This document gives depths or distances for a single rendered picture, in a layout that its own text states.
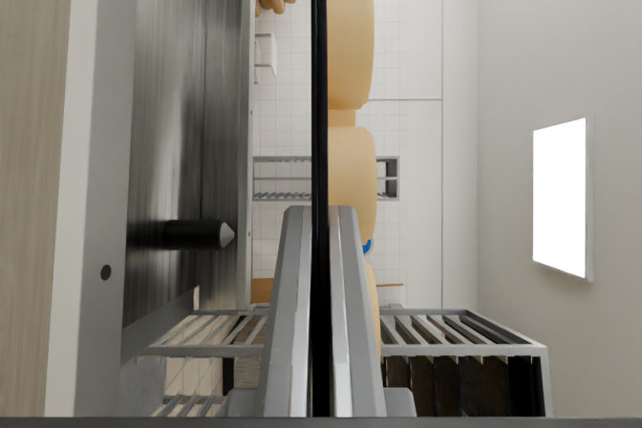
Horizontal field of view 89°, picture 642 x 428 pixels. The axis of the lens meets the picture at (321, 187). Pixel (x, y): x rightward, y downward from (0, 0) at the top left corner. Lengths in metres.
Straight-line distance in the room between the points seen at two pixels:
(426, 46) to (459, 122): 1.07
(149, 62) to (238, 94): 0.15
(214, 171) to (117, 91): 0.28
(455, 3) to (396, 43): 0.91
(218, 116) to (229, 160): 0.06
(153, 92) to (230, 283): 0.24
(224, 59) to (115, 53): 0.31
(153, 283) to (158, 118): 0.15
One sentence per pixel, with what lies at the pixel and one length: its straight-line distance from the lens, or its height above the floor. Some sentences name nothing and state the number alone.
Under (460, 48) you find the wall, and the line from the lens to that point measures 4.92.
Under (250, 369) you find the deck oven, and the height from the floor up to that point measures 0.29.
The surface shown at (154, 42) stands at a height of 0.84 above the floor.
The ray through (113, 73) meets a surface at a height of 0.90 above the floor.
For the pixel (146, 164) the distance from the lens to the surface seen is 0.33.
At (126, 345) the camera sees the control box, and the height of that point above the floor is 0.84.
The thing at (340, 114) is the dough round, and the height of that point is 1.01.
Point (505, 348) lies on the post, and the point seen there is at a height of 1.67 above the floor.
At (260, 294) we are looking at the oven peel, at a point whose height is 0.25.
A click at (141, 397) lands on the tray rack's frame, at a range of 2.01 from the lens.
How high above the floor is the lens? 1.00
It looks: level
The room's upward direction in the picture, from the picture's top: 90 degrees clockwise
